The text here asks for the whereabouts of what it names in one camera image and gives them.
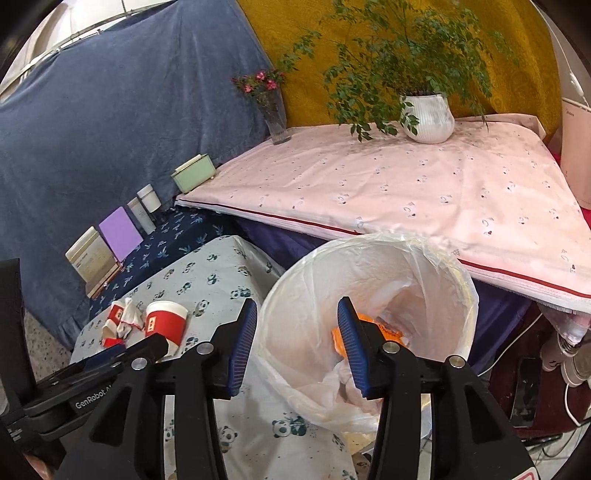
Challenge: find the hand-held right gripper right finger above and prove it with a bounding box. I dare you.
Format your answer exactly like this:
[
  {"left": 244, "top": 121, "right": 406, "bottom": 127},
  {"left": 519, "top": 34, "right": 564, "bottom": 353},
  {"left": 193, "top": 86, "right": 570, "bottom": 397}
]
[{"left": 337, "top": 296, "right": 539, "bottom": 480}]

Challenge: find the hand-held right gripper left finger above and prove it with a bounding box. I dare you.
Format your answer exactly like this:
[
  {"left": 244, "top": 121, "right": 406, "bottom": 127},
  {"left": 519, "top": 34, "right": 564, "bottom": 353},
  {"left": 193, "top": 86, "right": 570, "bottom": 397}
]
[{"left": 85, "top": 298, "right": 258, "bottom": 480}]

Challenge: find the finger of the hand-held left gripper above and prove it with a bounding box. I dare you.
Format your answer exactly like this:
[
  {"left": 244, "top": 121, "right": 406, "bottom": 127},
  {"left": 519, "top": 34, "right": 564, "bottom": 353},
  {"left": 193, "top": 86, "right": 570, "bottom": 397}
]
[
  {"left": 0, "top": 257, "right": 27, "bottom": 417},
  {"left": 84, "top": 332, "right": 170, "bottom": 371}
]

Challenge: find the white tissue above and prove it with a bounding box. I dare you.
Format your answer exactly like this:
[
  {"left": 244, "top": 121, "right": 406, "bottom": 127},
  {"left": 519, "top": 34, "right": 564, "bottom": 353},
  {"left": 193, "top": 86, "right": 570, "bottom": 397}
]
[{"left": 117, "top": 298, "right": 145, "bottom": 343}]

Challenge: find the large red paper cup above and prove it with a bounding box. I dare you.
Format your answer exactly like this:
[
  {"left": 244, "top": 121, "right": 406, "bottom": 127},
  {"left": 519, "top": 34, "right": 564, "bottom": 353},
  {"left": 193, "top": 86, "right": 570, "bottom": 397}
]
[{"left": 144, "top": 300, "right": 188, "bottom": 357}]

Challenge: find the crushed small red paper cup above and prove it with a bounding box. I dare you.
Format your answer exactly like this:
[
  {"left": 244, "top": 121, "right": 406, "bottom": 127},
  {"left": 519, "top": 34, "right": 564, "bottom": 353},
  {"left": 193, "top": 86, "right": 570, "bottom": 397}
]
[{"left": 100, "top": 302, "right": 128, "bottom": 350}]

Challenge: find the orange plastic bag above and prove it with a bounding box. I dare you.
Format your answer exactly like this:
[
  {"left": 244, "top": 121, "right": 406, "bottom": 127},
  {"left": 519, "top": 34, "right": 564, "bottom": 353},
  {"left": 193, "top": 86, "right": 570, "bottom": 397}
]
[{"left": 330, "top": 313, "right": 413, "bottom": 359}]

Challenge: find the bin with white plastic liner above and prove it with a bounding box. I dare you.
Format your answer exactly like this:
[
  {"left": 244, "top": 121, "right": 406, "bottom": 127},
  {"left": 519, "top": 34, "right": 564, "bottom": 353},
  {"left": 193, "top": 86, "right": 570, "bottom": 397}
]
[{"left": 252, "top": 232, "right": 479, "bottom": 459}]

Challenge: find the panda printed cloth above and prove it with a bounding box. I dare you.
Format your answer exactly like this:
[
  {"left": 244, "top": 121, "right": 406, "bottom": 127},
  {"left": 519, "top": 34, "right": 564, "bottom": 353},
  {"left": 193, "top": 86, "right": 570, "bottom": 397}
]
[{"left": 69, "top": 234, "right": 359, "bottom": 480}]

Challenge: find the beige calendar on wooden stand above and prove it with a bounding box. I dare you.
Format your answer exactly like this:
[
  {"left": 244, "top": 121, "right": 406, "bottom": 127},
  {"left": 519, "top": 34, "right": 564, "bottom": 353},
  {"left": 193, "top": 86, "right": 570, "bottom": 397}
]
[{"left": 64, "top": 226, "right": 123, "bottom": 299}]

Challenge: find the purple card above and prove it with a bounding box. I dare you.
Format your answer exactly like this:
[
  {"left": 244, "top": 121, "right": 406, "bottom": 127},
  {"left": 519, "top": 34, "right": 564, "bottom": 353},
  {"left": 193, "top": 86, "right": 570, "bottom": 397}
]
[{"left": 98, "top": 206, "right": 144, "bottom": 263}]

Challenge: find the navy floral cloth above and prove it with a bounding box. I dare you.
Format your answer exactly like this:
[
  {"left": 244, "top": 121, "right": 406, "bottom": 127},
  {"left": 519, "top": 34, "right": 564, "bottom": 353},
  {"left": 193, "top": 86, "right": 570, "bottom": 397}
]
[{"left": 87, "top": 207, "right": 242, "bottom": 320}]

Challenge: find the grey cosmetic tube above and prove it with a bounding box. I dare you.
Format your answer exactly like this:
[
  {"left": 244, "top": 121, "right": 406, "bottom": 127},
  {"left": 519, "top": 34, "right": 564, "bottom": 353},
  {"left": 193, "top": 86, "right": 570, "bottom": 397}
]
[{"left": 126, "top": 197, "right": 156, "bottom": 235}]

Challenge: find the white jar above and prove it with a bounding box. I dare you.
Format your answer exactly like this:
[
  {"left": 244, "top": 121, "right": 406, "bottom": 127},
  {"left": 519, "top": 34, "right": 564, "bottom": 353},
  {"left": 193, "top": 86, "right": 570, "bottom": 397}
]
[{"left": 137, "top": 183, "right": 161, "bottom": 214}]

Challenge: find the pink printed cloth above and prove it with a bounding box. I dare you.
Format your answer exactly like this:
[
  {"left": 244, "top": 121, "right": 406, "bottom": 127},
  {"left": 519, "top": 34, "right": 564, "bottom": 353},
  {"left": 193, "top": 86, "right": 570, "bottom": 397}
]
[{"left": 174, "top": 113, "right": 591, "bottom": 311}]

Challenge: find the light green box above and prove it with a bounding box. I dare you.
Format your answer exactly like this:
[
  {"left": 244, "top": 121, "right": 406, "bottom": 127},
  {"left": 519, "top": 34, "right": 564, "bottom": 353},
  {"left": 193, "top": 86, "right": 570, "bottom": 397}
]
[{"left": 170, "top": 154, "right": 218, "bottom": 194}]

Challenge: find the glass vase with pink flowers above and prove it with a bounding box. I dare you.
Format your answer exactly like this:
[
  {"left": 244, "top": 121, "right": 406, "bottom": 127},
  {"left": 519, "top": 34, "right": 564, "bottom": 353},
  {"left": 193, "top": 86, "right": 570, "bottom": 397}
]
[{"left": 232, "top": 69, "right": 294, "bottom": 145}]

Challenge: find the blue backdrop cloth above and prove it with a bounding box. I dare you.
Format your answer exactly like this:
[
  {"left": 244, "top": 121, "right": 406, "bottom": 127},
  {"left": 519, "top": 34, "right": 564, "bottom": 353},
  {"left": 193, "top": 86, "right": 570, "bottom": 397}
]
[{"left": 0, "top": 0, "right": 274, "bottom": 350}]

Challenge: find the green plant in white pot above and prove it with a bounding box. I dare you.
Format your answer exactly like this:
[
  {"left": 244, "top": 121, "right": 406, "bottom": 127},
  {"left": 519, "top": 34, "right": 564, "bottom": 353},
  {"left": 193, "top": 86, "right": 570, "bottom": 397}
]
[{"left": 276, "top": 0, "right": 523, "bottom": 145}]

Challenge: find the metal curtain rod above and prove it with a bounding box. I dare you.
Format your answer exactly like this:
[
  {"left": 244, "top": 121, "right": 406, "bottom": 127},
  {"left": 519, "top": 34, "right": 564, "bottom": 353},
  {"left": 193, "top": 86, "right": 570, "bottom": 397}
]
[{"left": 0, "top": 27, "right": 103, "bottom": 94}]

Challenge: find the pink appliance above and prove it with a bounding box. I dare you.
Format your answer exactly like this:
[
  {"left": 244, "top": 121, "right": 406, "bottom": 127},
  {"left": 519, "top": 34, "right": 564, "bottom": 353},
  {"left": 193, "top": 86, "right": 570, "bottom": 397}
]
[{"left": 560, "top": 95, "right": 591, "bottom": 210}]

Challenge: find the yellow backdrop cloth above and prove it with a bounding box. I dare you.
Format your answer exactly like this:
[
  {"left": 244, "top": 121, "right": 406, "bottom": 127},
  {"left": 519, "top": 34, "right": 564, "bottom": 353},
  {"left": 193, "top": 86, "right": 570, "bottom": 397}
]
[{"left": 235, "top": 0, "right": 563, "bottom": 140}]

